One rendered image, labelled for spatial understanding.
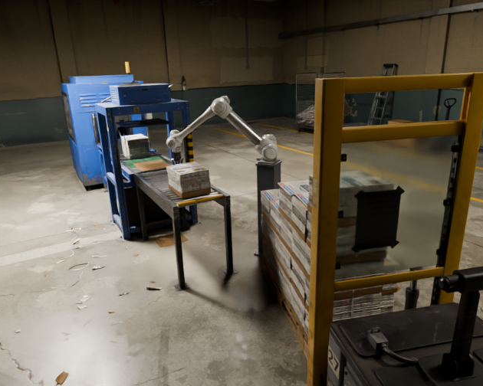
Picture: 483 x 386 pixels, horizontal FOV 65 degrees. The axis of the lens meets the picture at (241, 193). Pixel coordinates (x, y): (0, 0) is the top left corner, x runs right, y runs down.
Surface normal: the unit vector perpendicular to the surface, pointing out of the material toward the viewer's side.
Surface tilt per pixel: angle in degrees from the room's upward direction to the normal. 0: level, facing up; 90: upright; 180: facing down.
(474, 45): 90
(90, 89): 90
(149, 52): 90
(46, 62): 90
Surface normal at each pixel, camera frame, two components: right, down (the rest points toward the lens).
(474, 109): 0.19, 0.30
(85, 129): 0.49, 0.26
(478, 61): -0.87, 0.18
